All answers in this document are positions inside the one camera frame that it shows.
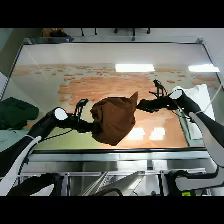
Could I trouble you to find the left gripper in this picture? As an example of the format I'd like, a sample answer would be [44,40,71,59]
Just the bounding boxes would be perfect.
[78,119,101,135]

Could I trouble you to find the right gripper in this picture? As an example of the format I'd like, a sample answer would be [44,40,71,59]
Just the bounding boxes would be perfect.
[136,97,172,113]

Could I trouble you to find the brown T-shirt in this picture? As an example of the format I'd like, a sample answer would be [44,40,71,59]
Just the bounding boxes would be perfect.
[90,91,140,147]

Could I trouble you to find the dark green garment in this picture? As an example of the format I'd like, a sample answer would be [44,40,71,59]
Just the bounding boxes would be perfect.
[0,96,40,131]

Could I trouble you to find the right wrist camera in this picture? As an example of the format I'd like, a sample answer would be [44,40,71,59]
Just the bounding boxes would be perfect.
[148,79,169,100]

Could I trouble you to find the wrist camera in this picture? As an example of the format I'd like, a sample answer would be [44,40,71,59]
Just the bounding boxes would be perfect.
[148,79,169,100]
[74,97,90,118]

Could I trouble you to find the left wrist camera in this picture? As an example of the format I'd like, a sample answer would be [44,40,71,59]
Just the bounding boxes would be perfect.
[74,97,90,118]

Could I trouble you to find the silver frame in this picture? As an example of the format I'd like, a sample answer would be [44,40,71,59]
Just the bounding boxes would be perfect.
[18,149,224,197]

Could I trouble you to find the black cable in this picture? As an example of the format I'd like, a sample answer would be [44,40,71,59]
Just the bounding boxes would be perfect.
[94,187,125,197]
[163,166,221,197]

